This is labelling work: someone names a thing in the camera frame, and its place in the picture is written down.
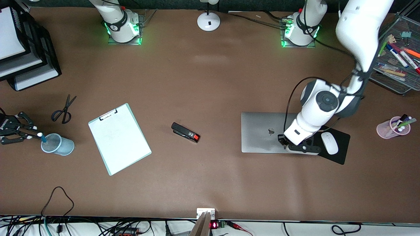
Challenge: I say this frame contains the white paper sheet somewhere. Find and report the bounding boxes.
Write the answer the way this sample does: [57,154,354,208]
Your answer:
[89,105,151,174]

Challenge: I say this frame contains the black scissors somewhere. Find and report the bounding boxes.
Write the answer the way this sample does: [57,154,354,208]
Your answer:
[51,94,77,124]

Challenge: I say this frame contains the grey camera mount bar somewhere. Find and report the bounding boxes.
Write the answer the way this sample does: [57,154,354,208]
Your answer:
[189,211,211,236]

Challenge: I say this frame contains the mint green clipboard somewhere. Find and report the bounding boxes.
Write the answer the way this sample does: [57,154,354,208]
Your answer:
[88,103,152,176]

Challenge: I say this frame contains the grey wire mesh tray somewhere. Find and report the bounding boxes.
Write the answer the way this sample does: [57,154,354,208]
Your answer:
[369,13,420,95]

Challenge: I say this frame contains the white marker with blue cap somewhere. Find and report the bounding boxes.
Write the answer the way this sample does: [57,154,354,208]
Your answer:
[386,44,409,68]

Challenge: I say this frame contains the black mouse pad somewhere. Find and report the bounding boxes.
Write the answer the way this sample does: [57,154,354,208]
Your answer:
[312,125,351,165]

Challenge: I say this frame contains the silver laptop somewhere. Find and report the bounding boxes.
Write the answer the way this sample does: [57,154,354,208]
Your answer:
[241,112,305,154]

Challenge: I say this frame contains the white mounting bracket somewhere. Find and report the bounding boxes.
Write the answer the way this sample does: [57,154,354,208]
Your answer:
[197,208,216,220]

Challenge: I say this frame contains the orange connector block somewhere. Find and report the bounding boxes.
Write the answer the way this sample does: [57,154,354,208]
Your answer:
[113,227,140,236]

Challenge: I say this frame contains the black stapler with red end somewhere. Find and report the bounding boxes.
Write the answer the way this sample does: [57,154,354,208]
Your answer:
[171,122,200,143]

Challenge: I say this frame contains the black looped cable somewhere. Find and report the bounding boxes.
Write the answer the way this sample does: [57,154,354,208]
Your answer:
[41,186,75,219]

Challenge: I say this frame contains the orange highlighter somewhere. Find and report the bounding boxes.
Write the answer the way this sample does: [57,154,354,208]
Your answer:
[403,47,420,59]

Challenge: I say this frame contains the white lamp base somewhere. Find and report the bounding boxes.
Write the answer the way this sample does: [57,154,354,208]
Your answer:
[197,0,221,32]

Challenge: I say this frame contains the pink mesh pen cup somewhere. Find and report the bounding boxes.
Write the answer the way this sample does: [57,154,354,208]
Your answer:
[376,115,411,139]

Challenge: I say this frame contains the black base cable bundle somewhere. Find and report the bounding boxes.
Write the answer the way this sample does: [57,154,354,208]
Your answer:
[228,12,290,28]

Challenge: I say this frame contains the black stacked letter tray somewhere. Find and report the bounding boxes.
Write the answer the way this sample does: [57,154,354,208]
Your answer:
[0,5,62,91]

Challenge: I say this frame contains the black coiled cable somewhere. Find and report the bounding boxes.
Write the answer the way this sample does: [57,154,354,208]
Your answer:
[331,223,362,235]

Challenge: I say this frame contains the white computer mouse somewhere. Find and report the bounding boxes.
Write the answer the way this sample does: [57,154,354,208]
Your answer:
[321,132,339,155]

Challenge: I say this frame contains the red wire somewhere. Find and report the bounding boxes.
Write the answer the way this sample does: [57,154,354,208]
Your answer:
[226,221,254,236]

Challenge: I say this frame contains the white paper stack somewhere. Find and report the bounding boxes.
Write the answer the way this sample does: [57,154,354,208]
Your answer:
[0,7,26,60]
[0,52,44,78]
[15,66,60,91]

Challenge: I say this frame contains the wooden ruler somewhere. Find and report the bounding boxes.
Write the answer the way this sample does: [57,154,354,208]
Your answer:
[380,67,407,78]

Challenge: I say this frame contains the white marker with red end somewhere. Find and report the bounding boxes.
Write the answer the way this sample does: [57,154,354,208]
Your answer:
[392,44,420,74]

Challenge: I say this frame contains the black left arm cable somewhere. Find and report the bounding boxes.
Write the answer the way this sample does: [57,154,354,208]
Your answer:
[285,0,365,135]

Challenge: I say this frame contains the light blue mesh cup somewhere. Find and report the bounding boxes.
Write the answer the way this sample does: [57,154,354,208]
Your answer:
[41,133,75,156]

